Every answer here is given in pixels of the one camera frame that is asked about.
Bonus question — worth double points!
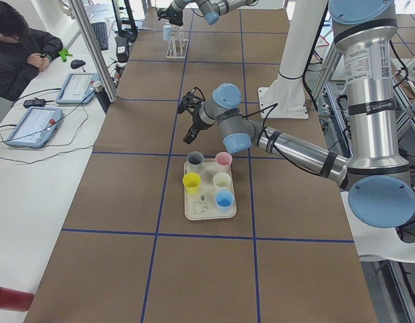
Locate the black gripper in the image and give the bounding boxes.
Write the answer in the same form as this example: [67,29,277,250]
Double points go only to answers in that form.
[177,87,216,145]
[156,6,183,26]

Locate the grey plastic cup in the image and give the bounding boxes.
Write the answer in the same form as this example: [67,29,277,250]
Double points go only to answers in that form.
[187,151,204,173]

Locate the yellow plastic cup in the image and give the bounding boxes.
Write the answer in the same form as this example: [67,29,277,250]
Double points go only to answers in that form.
[183,172,201,194]

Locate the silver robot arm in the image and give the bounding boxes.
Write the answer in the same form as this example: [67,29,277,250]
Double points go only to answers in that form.
[177,1,415,228]
[157,0,257,26]

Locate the pink plastic cup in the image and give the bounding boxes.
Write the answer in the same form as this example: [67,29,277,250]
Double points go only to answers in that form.
[215,151,232,172]

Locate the cream white plastic cup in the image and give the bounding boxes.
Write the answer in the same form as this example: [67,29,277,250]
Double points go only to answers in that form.
[212,172,232,193]

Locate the light blue plastic cup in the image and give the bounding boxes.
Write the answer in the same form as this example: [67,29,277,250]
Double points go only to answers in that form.
[215,190,234,213]

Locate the black label box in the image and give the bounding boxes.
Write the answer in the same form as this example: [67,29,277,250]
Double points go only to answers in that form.
[115,36,129,63]

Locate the cream plastic tray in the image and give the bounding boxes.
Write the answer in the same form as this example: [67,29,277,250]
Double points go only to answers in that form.
[184,159,236,221]

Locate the black keyboard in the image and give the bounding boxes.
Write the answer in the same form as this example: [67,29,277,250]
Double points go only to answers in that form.
[91,22,108,50]

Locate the black water bottle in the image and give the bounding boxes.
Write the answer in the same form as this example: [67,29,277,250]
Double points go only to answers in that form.
[92,81,110,114]

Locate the black computer mouse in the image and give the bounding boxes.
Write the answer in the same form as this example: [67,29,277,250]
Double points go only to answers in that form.
[70,59,86,69]

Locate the green plastic clamp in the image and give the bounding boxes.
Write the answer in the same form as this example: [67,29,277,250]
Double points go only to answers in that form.
[59,48,73,63]

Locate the far teach pendant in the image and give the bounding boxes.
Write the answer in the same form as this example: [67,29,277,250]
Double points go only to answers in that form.
[55,73,99,104]

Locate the teach pendant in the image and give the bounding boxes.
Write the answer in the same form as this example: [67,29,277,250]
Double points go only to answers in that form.
[55,73,99,104]
[5,106,63,149]

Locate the near teach pendant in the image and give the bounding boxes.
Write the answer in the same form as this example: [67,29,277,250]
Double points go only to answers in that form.
[5,106,63,149]

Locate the seated person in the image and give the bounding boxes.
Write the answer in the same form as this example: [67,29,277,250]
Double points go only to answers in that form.
[0,1,63,102]

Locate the red bottle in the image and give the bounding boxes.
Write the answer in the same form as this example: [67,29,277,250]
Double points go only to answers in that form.
[0,286,34,312]

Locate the white wire cup rack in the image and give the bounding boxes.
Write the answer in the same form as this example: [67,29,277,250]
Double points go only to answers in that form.
[166,25,189,59]

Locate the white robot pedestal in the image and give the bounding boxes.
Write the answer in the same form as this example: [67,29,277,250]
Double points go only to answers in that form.
[259,0,328,119]

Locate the aluminium frame post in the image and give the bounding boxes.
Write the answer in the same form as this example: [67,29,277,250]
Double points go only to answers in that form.
[68,0,118,102]

